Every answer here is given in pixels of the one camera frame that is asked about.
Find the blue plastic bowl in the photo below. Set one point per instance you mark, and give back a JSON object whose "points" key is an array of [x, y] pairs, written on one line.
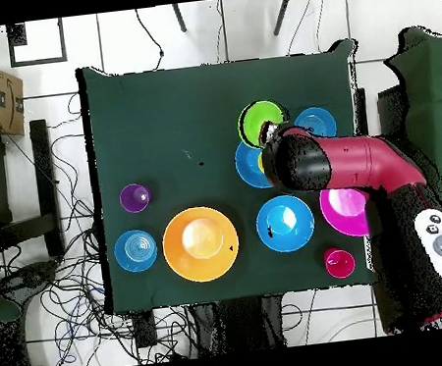
{"points": [[248, 166], [285, 223]]}

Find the yellow plastic cup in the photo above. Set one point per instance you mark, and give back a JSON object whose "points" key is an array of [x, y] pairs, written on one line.
{"points": [[260, 162]]}

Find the green plastic bowl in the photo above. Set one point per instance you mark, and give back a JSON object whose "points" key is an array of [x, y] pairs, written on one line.
{"points": [[257, 119]]}

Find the large pink plastic bowl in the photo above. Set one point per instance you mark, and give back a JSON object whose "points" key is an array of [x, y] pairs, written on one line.
{"points": [[345, 212]]}

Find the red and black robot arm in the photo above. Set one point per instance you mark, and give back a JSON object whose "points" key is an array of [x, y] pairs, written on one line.
{"points": [[361, 163]]}

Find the large orange plastic bowl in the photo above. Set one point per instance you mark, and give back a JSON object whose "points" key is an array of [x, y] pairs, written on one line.
{"points": [[200, 240]]}

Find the dark green table cloth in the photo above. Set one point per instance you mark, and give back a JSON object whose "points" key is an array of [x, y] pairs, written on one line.
{"points": [[177, 109]]}

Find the purple plastic cup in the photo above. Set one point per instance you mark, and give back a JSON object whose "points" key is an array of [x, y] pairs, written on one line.
{"points": [[132, 199]]}

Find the translucent blue shallow bowl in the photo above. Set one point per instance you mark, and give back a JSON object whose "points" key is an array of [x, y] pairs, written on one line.
{"points": [[318, 120], [135, 250]]}

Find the red plastic cup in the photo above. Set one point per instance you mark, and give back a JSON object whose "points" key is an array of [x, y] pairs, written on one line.
{"points": [[339, 263]]}

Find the black table foot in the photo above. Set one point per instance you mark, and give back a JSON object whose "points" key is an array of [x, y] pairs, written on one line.
{"points": [[145, 330]]}

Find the dark grey tripod leg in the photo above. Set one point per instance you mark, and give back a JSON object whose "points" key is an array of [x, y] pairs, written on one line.
{"points": [[180, 17], [283, 14]]}

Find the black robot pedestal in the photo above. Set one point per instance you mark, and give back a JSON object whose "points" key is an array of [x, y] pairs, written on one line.
{"points": [[241, 327]]}

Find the black stool frame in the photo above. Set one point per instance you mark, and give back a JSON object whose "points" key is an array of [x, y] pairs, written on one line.
{"points": [[43, 171]]}

